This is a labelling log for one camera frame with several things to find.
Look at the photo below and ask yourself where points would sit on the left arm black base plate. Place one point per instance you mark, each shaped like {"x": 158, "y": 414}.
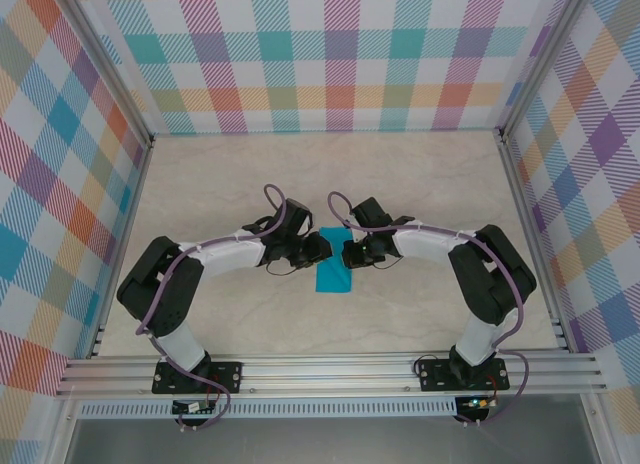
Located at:
{"x": 225, "y": 376}

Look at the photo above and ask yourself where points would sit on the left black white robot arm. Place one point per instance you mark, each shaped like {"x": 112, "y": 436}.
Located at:
{"x": 160, "y": 289}

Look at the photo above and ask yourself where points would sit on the circuit board with green light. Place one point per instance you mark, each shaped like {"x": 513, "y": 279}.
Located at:
{"x": 477, "y": 403}

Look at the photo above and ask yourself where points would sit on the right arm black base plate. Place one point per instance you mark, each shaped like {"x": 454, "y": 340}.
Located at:
{"x": 435, "y": 376}

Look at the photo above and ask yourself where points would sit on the teal cloth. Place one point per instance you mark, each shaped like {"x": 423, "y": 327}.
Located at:
{"x": 334, "y": 279}

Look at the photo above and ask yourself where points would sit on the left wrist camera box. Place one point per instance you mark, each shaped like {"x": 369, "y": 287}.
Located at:
{"x": 297, "y": 213}

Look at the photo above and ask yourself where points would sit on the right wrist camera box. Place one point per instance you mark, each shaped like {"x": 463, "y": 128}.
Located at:
{"x": 372, "y": 213}

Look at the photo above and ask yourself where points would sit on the long aluminium mounting rail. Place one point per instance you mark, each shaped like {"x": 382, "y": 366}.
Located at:
{"x": 325, "y": 374}

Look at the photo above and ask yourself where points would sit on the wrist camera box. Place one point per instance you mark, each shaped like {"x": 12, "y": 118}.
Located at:
{"x": 297, "y": 213}
{"x": 372, "y": 213}

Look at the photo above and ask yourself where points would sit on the aluminium side rail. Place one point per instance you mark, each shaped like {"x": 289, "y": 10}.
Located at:
{"x": 531, "y": 234}
{"x": 125, "y": 234}

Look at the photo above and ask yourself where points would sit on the black circuit board white label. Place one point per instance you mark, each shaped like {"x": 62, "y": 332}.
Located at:
{"x": 187, "y": 408}

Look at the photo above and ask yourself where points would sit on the grey metal panel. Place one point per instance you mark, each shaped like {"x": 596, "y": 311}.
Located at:
{"x": 325, "y": 441}

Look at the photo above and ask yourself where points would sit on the aluminium corner post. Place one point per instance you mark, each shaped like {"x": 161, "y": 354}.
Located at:
{"x": 537, "y": 59}
{"x": 113, "y": 64}

